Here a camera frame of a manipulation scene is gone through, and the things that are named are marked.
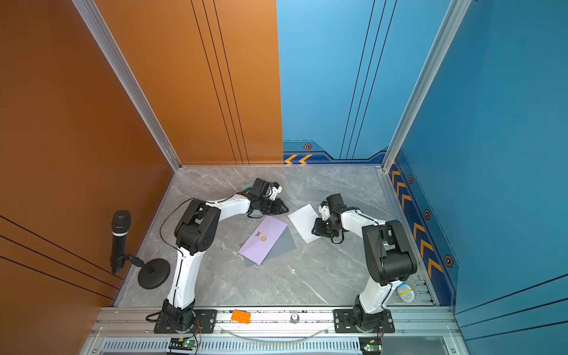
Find plain white paper sheet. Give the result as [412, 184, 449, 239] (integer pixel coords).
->
[288, 204, 319, 244]

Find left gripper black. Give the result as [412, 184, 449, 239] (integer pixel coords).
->
[259, 198, 291, 215]

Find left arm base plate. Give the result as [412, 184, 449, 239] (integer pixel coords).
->
[153, 309, 217, 335]

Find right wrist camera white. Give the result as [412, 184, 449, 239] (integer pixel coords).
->
[318, 201, 331, 221]

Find purple envelope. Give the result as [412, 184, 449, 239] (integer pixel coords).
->
[238, 217, 291, 265]

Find black microphone on stand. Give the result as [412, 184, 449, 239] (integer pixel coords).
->
[109, 210, 171, 290]

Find right green circuit board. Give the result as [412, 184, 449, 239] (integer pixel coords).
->
[358, 337, 383, 355]

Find silver knob on rail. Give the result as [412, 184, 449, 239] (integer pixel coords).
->
[290, 313, 300, 324]

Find orange lego brick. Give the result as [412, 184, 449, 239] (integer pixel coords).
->
[231, 309, 251, 325]

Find left green circuit board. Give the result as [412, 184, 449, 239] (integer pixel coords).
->
[167, 337, 199, 354]

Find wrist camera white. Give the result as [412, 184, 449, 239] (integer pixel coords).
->
[267, 182, 283, 201]
[318, 201, 331, 221]

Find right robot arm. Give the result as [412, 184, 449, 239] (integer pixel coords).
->
[312, 194, 418, 334]

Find aluminium front rail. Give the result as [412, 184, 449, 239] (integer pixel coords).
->
[88, 306, 461, 337]

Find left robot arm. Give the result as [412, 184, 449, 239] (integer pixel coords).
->
[160, 178, 288, 333]

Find green circuit board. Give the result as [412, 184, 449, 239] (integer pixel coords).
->
[167, 337, 199, 354]
[358, 337, 383, 355]

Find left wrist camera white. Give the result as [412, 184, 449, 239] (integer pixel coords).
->
[267, 182, 283, 201]

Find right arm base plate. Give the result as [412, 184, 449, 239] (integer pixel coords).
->
[333, 309, 396, 334]

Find grey envelope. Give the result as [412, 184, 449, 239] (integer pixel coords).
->
[264, 227, 297, 261]

